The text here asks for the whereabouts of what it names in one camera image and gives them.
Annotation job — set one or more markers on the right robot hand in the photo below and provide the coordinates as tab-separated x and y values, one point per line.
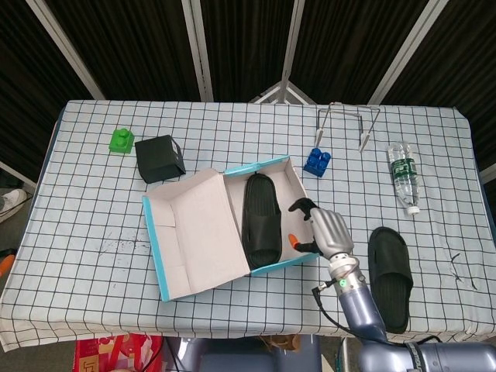
333	232

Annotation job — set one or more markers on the black rubber slipper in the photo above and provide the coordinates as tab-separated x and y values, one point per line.
261	217
389	302

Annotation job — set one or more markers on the blue cardboard shoe box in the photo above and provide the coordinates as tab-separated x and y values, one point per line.
201	232

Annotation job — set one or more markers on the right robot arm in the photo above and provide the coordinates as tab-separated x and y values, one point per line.
360	310

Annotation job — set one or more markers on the small black box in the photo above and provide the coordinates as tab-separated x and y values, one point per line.
157	159

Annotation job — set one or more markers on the red printed snack package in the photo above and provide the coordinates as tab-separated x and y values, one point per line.
112	354

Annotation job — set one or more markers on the blue toy building block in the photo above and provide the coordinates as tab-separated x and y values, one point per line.
317	162

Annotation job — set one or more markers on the clear plastic water bottle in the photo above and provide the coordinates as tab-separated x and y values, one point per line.
403	174

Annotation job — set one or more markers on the blue chair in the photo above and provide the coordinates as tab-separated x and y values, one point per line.
248	358

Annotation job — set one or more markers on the green toy building block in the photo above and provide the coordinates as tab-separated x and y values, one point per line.
121	143

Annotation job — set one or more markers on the white checked tablecloth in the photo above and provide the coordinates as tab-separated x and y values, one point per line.
77	271

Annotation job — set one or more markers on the white sneaker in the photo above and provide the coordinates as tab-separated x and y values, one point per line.
11	201

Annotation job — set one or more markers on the black folding screen white frame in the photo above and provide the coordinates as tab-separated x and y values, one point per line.
135	46

